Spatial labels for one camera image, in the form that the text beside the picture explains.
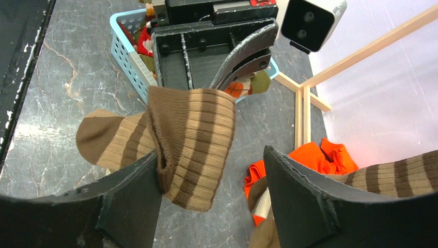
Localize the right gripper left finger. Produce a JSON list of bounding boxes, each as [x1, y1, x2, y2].
[[1, 152, 162, 247]]

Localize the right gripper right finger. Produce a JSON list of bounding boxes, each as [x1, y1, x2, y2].
[[263, 146, 437, 247]]

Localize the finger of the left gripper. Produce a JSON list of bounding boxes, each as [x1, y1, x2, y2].
[[215, 48, 272, 90], [152, 21, 278, 90]]

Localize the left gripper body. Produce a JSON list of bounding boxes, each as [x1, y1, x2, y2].
[[152, 0, 279, 28]]

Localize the brown beige striped sock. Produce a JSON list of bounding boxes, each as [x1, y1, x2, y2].
[[76, 86, 236, 212], [327, 151, 437, 198]]

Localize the pile of socks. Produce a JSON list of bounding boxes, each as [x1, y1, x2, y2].
[[118, 0, 156, 77]]

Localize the argyle patterned sock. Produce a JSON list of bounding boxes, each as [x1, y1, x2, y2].
[[225, 70, 271, 99]]

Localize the orange shirt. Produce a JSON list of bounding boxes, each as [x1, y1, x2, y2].
[[243, 137, 359, 227]]

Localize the wooden drying rack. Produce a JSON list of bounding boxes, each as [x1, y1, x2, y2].
[[274, 4, 437, 148]]

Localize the light blue basket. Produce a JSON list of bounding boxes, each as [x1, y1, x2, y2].
[[110, 8, 278, 101]]

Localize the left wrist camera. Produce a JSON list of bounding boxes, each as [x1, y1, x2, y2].
[[280, 0, 347, 54]]

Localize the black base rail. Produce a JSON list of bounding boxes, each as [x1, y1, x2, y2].
[[1, 1, 55, 163]]

